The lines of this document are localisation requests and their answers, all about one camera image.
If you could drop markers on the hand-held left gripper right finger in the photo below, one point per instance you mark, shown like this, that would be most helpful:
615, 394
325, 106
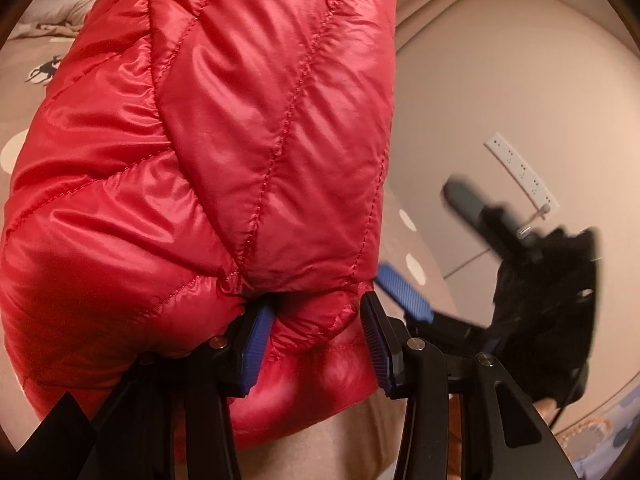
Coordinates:
377, 345

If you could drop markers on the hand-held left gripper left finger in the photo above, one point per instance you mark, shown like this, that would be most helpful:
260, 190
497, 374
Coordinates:
257, 340

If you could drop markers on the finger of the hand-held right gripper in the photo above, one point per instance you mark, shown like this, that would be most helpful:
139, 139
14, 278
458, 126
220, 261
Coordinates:
465, 195
405, 290

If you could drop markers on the pink-red hooded down jacket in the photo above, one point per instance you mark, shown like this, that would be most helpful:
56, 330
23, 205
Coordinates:
200, 135

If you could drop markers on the patterned floor mat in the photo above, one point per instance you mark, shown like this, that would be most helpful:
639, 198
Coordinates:
600, 440

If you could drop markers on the pink curtain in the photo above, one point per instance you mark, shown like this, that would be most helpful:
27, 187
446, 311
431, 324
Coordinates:
435, 5

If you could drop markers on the brown polka dot bedspread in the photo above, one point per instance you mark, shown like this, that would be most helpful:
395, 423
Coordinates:
30, 120

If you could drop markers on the grey duvet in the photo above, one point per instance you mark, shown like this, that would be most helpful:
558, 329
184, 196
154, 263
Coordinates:
55, 10

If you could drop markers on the white wall socket strip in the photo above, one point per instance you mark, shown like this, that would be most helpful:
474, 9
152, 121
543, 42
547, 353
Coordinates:
520, 170

